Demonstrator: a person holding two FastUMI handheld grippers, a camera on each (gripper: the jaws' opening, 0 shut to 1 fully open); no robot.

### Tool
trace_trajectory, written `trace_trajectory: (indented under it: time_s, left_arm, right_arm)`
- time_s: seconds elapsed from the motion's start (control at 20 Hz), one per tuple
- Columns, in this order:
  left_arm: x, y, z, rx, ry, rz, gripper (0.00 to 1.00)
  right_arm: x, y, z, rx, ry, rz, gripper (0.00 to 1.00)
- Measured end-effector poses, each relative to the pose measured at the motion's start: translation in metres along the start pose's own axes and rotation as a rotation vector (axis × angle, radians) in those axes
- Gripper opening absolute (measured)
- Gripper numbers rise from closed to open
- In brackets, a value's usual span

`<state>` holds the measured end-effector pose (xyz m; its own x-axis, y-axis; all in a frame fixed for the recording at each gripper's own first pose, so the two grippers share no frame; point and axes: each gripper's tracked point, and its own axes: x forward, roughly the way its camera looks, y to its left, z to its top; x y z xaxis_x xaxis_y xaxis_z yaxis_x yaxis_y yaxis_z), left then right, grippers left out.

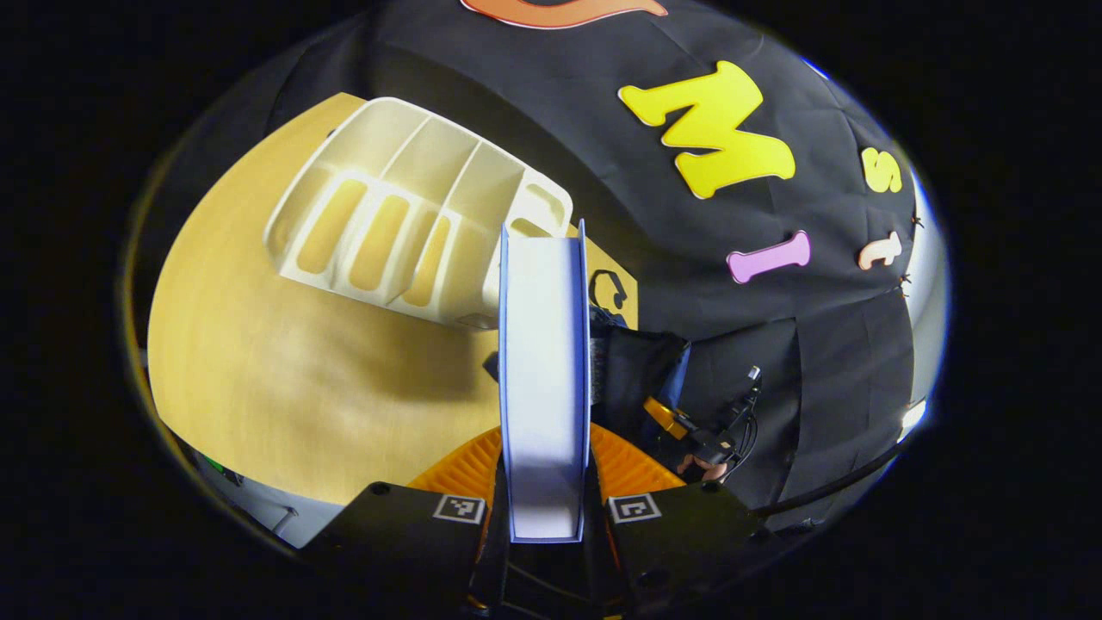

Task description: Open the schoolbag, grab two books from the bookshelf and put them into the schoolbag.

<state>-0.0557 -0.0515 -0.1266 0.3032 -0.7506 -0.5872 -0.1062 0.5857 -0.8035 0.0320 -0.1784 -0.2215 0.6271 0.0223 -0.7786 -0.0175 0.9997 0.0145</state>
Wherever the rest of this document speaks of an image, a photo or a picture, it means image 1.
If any cream plastic bookshelf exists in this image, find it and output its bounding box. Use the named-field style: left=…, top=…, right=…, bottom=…
left=263, top=96, right=576, bottom=333

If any white book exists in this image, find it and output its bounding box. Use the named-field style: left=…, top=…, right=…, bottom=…
left=498, top=219, right=594, bottom=545

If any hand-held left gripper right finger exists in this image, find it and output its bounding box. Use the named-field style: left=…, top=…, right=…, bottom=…
left=588, top=421, right=777, bottom=605

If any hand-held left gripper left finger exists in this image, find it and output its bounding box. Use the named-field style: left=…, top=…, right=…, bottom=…
left=305, top=426, right=509, bottom=619

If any black backdrop cloth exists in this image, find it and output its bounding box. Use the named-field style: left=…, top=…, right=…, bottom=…
left=258, top=0, right=941, bottom=528

